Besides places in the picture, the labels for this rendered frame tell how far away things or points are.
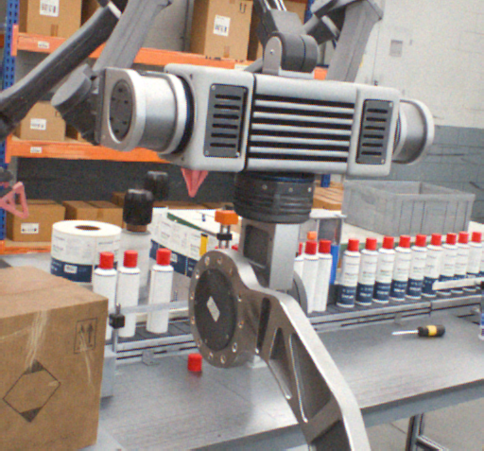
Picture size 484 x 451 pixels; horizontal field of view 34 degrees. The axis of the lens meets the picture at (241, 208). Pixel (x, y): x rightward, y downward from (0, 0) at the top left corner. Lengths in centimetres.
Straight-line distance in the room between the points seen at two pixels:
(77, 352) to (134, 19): 62
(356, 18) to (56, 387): 101
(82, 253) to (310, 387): 126
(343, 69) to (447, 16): 693
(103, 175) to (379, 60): 276
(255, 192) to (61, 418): 50
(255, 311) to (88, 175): 542
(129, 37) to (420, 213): 280
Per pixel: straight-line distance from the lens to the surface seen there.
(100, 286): 183
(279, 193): 127
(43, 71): 170
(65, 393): 139
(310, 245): 219
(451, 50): 867
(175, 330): 199
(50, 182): 650
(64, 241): 230
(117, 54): 145
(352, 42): 175
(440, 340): 238
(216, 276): 131
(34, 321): 130
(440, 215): 421
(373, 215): 406
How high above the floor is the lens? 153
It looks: 10 degrees down
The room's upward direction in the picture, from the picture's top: 6 degrees clockwise
